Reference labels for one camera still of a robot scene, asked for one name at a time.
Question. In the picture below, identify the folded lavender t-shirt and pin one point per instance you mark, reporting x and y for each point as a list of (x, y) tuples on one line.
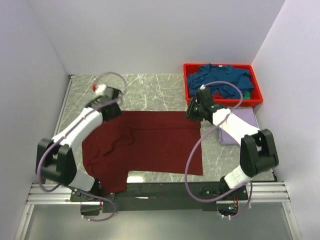
[(241, 122)]

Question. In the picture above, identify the red plastic bin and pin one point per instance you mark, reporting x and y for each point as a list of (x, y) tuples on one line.
[(255, 96)]

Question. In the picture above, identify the aluminium frame rail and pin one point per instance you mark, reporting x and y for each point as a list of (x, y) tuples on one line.
[(262, 192)]

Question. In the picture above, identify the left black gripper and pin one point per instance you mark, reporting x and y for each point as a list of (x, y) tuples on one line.
[(118, 112)]

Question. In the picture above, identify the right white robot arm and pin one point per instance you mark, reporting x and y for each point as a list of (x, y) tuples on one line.
[(257, 147)]

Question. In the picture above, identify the black base beam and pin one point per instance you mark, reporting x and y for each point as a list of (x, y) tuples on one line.
[(160, 196)]

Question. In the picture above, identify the green garment in bin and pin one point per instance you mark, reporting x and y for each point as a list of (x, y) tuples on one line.
[(246, 95)]

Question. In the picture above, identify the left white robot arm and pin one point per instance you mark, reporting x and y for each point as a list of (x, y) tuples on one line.
[(55, 159)]

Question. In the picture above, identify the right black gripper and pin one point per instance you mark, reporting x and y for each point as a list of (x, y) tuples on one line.
[(190, 112)]

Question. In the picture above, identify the dark red t-shirt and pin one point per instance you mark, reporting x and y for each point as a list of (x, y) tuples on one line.
[(148, 141)]

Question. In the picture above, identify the blue t-shirt in bin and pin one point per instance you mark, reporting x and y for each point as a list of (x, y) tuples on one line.
[(221, 75)]

